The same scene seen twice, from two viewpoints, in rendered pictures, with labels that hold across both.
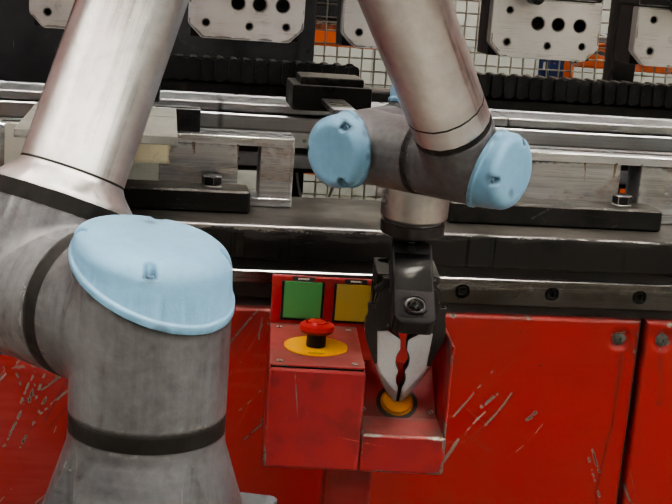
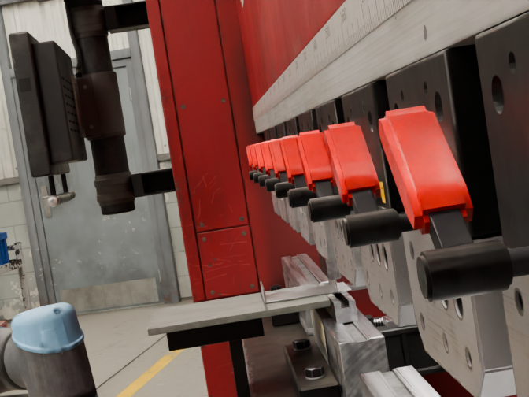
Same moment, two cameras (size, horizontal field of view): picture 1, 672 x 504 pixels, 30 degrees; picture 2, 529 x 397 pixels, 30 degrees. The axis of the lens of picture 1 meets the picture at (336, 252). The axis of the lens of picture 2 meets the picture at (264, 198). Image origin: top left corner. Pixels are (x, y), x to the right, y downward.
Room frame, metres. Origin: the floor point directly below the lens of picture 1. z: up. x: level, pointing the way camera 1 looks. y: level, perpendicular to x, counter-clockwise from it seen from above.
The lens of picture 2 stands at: (1.73, -1.18, 1.23)
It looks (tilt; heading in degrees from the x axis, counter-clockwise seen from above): 3 degrees down; 96
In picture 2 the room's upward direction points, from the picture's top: 9 degrees counter-clockwise
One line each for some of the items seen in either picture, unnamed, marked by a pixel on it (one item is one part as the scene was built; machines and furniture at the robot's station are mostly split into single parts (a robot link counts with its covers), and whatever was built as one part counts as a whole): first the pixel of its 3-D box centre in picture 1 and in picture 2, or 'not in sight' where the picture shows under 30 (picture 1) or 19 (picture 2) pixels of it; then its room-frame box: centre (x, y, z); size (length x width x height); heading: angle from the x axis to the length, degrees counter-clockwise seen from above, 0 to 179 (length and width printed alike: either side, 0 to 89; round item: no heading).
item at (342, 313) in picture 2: (124, 115); (337, 301); (1.67, 0.29, 0.98); 0.20 x 0.03 x 0.03; 98
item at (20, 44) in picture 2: not in sight; (53, 107); (0.95, 1.42, 1.42); 0.45 x 0.12 x 0.36; 101
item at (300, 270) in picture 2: not in sight; (306, 290); (1.59, 0.86, 0.92); 0.50 x 0.06 x 0.10; 98
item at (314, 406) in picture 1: (354, 371); not in sight; (1.37, -0.03, 0.75); 0.20 x 0.16 x 0.18; 94
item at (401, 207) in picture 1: (412, 202); not in sight; (1.36, -0.08, 0.95); 0.08 x 0.08 x 0.05
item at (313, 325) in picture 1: (316, 336); not in sight; (1.36, 0.02, 0.79); 0.04 x 0.04 x 0.04
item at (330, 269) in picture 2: not in sight; (328, 257); (1.67, 0.32, 1.05); 0.10 x 0.02 x 0.10; 98
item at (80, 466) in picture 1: (145, 469); not in sight; (0.88, 0.13, 0.82); 0.15 x 0.15 x 0.10
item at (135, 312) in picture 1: (144, 317); not in sight; (0.88, 0.14, 0.94); 0.13 x 0.12 x 0.14; 51
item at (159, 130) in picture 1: (102, 121); (238, 308); (1.52, 0.30, 1.00); 0.26 x 0.18 x 0.01; 8
